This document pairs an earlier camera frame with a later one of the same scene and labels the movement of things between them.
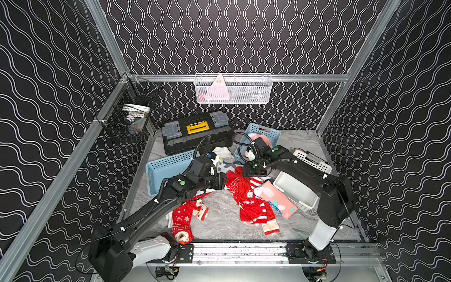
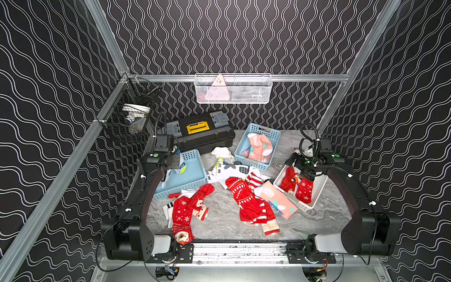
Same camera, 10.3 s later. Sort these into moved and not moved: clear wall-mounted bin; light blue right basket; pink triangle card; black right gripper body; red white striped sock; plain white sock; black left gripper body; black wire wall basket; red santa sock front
Moved: black left gripper body; black right gripper body
Not moved: red white striped sock; clear wall-mounted bin; plain white sock; light blue right basket; red santa sock front; black wire wall basket; pink triangle card
